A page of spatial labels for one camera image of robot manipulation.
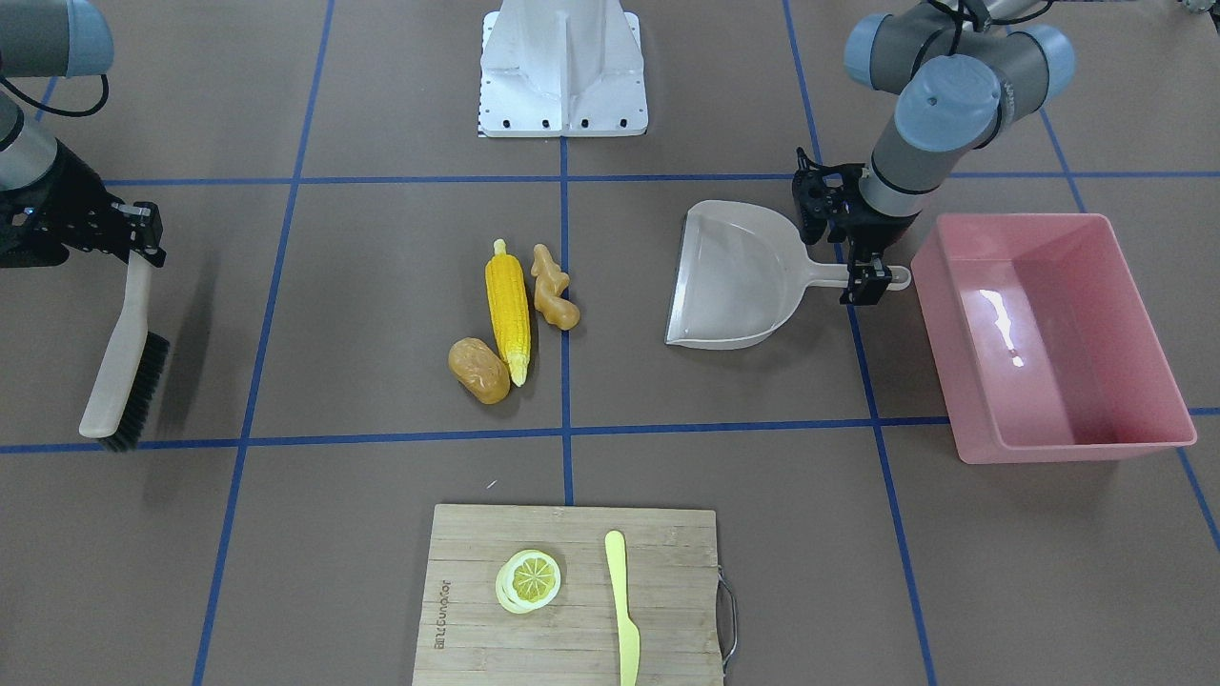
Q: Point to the beige plastic dustpan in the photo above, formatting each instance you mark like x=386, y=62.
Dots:
x=743, y=271

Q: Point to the yellow lemon slices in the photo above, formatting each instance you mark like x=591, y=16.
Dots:
x=527, y=582

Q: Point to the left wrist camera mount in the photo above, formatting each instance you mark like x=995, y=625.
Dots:
x=824, y=196

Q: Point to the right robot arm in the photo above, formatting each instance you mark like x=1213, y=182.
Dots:
x=49, y=40

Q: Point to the bamboo cutting board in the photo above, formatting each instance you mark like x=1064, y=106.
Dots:
x=465, y=637

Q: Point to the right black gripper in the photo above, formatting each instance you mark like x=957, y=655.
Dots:
x=78, y=202

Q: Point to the yellow toy corn cob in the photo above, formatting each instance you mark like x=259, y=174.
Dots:
x=510, y=311

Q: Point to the pink plastic bin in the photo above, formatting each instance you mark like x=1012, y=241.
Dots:
x=1043, y=346

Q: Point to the beige hand brush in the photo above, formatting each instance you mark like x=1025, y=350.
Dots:
x=135, y=357

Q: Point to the tan toy ginger root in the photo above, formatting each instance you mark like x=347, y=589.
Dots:
x=549, y=284

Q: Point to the brown toy potato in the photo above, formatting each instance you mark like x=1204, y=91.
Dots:
x=479, y=370

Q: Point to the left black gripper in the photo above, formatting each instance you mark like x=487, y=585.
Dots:
x=870, y=232

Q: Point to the white camera stand base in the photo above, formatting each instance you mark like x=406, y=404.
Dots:
x=561, y=68

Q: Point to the yellow plastic knife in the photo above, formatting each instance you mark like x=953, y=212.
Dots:
x=629, y=637

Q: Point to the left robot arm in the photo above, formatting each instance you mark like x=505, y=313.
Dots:
x=962, y=73

